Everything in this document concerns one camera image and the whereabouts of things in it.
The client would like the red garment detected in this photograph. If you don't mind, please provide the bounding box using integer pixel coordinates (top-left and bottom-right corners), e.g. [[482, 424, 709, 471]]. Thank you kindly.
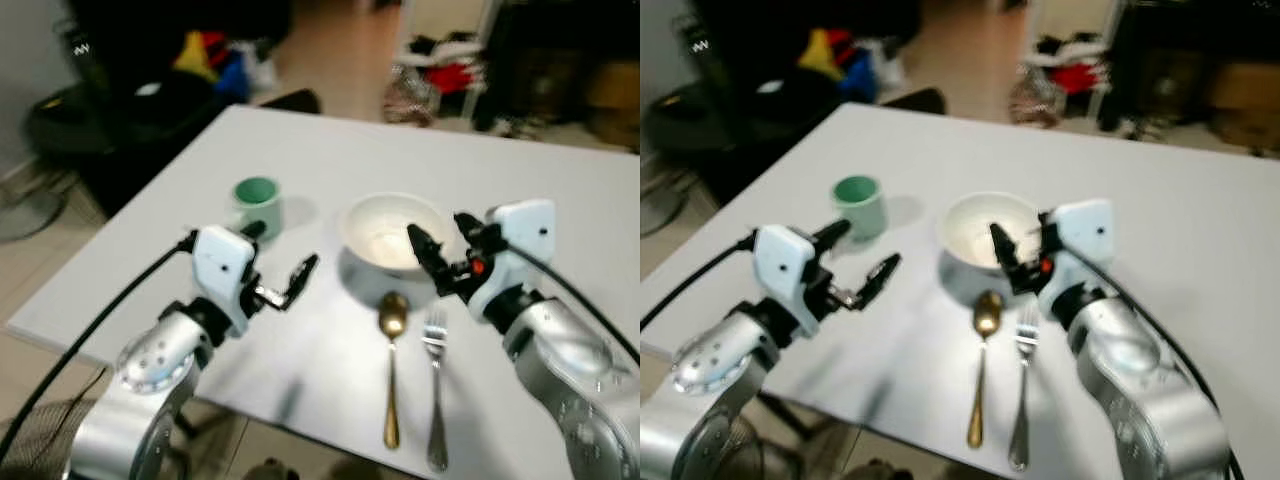
[[1050, 62, 1107, 94], [430, 62, 477, 94]]

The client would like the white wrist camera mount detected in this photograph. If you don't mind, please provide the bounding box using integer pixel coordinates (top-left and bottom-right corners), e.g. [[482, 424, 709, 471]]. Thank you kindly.
[[464, 199, 557, 327], [190, 226, 260, 337], [1034, 198, 1117, 323], [752, 224, 824, 337]]

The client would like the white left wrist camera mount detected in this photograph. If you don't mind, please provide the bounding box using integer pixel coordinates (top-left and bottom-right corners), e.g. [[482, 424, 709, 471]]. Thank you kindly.
[[752, 224, 824, 337], [190, 226, 260, 337]]

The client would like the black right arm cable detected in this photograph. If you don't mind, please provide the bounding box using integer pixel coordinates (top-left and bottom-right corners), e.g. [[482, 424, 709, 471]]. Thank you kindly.
[[508, 246, 641, 363], [1098, 252, 1247, 480]]

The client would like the white ceramic bowl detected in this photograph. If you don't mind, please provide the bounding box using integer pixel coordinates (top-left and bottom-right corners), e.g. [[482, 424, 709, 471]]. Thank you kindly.
[[940, 191, 1047, 274], [340, 192, 457, 277]]

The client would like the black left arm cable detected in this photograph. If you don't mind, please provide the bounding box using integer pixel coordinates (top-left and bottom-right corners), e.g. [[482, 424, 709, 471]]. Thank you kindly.
[[0, 232, 199, 467], [640, 235, 757, 333]]

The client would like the black round side table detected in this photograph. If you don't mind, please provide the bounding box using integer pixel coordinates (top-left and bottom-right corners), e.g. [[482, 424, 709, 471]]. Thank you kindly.
[[645, 82, 847, 203], [25, 78, 237, 217]]

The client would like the silver metal fork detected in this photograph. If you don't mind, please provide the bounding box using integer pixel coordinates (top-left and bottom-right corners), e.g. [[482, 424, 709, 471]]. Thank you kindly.
[[1008, 305, 1041, 472], [421, 308, 450, 473]]

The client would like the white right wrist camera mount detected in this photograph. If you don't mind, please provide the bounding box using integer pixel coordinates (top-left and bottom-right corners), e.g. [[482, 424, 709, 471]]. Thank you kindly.
[[464, 199, 557, 327], [1034, 198, 1117, 323]]

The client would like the brown cardboard box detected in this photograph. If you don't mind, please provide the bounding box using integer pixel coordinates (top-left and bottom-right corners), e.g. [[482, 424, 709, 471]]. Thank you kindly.
[[1205, 62, 1280, 152]]

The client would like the blue bag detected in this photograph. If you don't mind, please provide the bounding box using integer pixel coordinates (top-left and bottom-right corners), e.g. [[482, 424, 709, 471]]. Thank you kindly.
[[215, 50, 252, 102], [840, 50, 882, 102]]

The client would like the black chair back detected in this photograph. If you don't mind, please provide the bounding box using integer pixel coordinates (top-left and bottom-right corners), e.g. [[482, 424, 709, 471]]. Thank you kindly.
[[880, 87, 947, 115]]

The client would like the white clothes drying rack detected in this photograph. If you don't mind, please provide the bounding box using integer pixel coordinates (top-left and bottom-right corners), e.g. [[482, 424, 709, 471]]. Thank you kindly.
[[1009, 0, 1123, 127], [384, 0, 502, 127]]

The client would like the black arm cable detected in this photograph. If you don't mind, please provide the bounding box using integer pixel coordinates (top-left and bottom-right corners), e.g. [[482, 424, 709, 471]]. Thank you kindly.
[[508, 246, 641, 363], [1098, 252, 1247, 480], [640, 235, 757, 333], [0, 232, 199, 467]]

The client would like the tall black bottle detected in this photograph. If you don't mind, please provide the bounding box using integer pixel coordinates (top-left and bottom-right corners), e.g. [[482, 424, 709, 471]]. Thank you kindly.
[[63, 14, 113, 97], [678, 14, 733, 101]]

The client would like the yellow cloth item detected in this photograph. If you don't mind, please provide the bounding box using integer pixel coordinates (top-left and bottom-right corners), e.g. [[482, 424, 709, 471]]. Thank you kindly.
[[797, 28, 842, 82], [172, 32, 219, 84]]

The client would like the green ceramic mug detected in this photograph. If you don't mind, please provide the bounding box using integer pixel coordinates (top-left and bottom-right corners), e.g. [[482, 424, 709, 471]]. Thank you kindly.
[[833, 175, 888, 242], [232, 177, 284, 242]]

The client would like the gold metal spoon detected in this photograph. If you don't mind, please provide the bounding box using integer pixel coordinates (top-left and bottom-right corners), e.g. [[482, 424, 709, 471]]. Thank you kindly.
[[966, 290, 1005, 449], [377, 291, 410, 451]]

